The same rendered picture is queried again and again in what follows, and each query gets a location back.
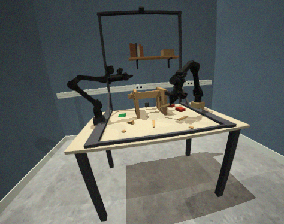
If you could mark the tan wooden rail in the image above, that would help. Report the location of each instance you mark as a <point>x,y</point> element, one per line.
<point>142,95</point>

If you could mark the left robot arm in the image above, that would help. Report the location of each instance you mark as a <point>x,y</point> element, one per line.
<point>179,81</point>

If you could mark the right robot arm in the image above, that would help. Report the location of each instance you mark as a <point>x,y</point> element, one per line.
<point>102,79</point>

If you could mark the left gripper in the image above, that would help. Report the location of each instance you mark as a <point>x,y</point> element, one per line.
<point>172,96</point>

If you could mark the black metal overhead frame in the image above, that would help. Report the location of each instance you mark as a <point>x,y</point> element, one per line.
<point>115,13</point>

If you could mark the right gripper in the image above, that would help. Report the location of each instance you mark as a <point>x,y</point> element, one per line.
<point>125,76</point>

